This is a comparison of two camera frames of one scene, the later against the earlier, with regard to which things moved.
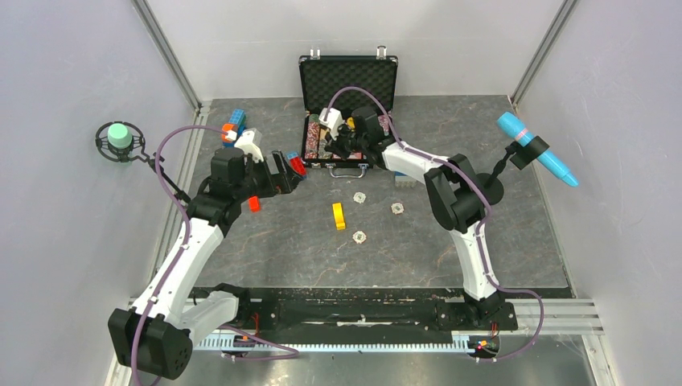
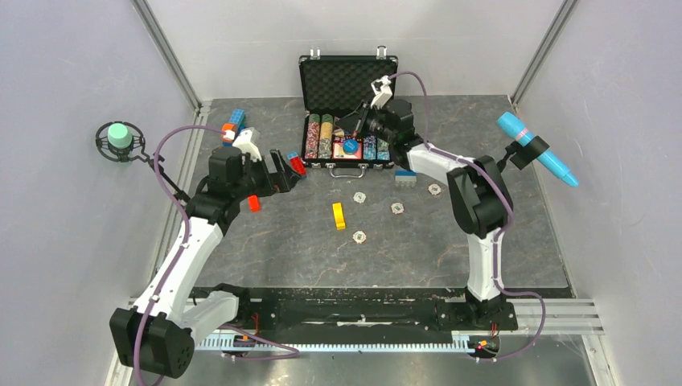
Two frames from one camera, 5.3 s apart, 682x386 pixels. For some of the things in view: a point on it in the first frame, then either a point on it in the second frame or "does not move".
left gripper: x=284 y=182 does not move
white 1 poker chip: x=359 y=197 does not move
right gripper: x=335 y=145 → x=357 y=121
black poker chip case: x=320 y=76 does not move
